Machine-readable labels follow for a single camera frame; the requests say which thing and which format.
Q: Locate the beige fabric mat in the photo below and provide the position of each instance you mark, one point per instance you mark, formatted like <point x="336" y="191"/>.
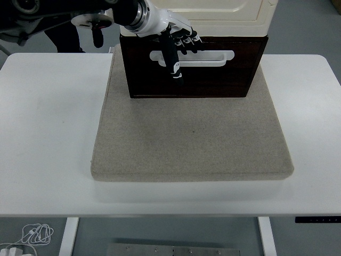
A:
<point x="186" y="138"/>

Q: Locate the grey metal plate with screws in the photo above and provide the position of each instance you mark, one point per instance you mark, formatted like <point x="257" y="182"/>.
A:
<point x="173" y="250"/>

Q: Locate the dark wood drawer case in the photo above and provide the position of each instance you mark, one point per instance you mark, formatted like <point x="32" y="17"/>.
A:
<point x="122" y="48"/>

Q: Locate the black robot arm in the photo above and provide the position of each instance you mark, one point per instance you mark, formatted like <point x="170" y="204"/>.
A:
<point x="125" y="13"/>

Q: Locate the person's leg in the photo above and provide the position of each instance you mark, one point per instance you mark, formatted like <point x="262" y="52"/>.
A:
<point x="66" y="40"/>

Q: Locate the brown cardboard box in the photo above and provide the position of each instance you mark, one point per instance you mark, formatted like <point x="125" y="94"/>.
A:
<point x="337" y="5"/>

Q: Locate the white charger block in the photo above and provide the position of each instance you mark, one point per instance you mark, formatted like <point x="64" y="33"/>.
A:
<point x="13" y="251"/>

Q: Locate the dark wood drawer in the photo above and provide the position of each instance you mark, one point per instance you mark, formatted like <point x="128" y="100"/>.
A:
<point x="213" y="80"/>

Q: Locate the white table leg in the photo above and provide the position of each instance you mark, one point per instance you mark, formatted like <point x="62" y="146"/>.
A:
<point x="68" y="237"/>
<point x="267" y="237"/>

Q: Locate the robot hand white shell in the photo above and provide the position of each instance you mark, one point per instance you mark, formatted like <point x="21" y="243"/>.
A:
<point x="160" y="21"/>

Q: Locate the black table control panel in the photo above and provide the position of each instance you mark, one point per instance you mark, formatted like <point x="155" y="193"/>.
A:
<point x="317" y="219"/>

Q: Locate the cream plastic cabinet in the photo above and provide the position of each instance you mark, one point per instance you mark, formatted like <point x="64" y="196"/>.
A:
<point x="226" y="26"/>

